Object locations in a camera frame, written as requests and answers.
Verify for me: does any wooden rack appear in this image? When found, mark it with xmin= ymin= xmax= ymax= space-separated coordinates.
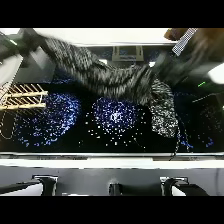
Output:
xmin=0 ymin=82 xmax=48 ymax=113

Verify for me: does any checked garment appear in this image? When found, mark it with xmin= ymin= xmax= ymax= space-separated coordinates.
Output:
xmin=172 ymin=28 xmax=199 ymax=57

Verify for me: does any brown garment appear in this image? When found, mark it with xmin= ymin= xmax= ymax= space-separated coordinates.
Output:
xmin=163 ymin=28 xmax=188 ymax=42

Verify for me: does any silver frame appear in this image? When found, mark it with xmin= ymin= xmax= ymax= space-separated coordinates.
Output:
xmin=0 ymin=152 xmax=224 ymax=197

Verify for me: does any black floral garment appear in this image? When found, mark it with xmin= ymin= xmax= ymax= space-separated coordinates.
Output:
xmin=31 ymin=33 xmax=182 ymax=139

